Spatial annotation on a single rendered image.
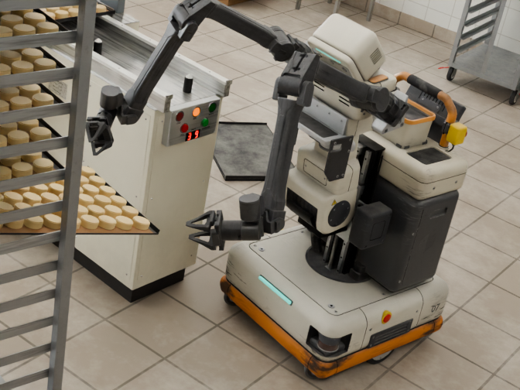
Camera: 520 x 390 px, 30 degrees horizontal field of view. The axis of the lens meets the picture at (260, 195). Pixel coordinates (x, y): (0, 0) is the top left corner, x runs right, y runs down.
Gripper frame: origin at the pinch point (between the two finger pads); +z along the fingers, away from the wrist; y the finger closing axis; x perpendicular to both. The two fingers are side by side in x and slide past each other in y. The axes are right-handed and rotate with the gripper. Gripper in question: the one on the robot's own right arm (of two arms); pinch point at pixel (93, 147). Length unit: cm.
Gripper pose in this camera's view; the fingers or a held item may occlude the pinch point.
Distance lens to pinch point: 307.5
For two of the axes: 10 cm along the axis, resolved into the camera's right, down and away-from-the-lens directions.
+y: -1.5, -7.5, -6.4
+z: -1.3, 6.6, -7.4
